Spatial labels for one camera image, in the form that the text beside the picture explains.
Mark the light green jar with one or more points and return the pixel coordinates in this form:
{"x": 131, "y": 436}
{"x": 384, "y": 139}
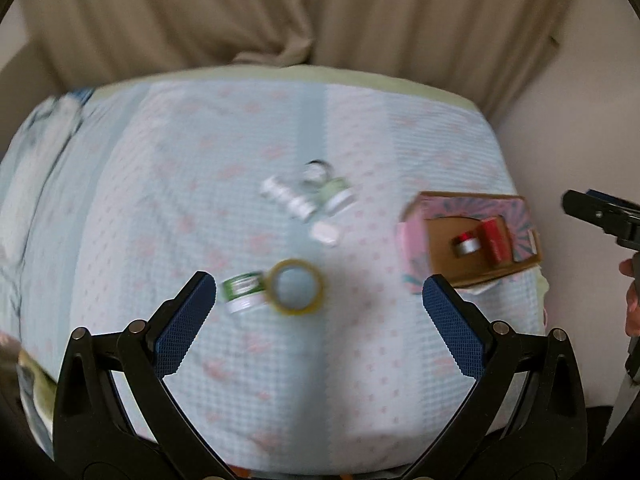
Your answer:
{"x": 334, "y": 195}

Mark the light blue patterned bedsheet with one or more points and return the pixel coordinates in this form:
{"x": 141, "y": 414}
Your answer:
{"x": 250, "y": 170}

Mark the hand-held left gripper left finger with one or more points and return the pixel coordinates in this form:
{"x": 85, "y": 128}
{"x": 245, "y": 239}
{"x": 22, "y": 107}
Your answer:
{"x": 182, "y": 327}

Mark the beige curtain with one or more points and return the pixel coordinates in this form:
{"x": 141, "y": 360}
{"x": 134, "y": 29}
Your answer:
{"x": 300, "y": 15}

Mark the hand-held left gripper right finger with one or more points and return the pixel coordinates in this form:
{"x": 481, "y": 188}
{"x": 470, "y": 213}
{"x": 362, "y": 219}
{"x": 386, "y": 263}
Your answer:
{"x": 452, "y": 327}

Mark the small silver red can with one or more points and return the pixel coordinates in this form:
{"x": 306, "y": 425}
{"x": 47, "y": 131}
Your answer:
{"x": 466, "y": 246}

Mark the person's right hand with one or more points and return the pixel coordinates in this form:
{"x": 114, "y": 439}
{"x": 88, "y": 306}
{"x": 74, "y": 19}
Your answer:
{"x": 634, "y": 305}

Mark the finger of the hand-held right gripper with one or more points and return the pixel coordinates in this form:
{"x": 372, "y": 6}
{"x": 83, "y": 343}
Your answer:
{"x": 597, "y": 212}

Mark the green white labelled can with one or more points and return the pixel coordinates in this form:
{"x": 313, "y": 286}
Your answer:
{"x": 243, "y": 292}

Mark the blue white pillow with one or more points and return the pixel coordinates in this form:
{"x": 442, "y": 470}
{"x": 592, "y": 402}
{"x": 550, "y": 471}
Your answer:
{"x": 47, "y": 125}

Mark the yellowish clear tape roll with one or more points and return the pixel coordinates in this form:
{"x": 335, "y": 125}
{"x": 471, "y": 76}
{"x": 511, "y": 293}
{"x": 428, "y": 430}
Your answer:
{"x": 296, "y": 287}

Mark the pale green mattress cover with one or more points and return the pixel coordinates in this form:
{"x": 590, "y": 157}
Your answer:
{"x": 320, "y": 74}

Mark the pink patterned cardboard box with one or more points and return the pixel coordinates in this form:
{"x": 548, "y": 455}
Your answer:
{"x": 450, "y": 255}

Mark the white round lid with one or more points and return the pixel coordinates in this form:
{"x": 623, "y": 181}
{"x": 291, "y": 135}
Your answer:
{"x": 325, "y": 234}

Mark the white tube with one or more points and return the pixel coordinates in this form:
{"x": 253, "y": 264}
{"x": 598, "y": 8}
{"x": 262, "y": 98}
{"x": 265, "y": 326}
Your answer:
{"x": 287, "y": 199}

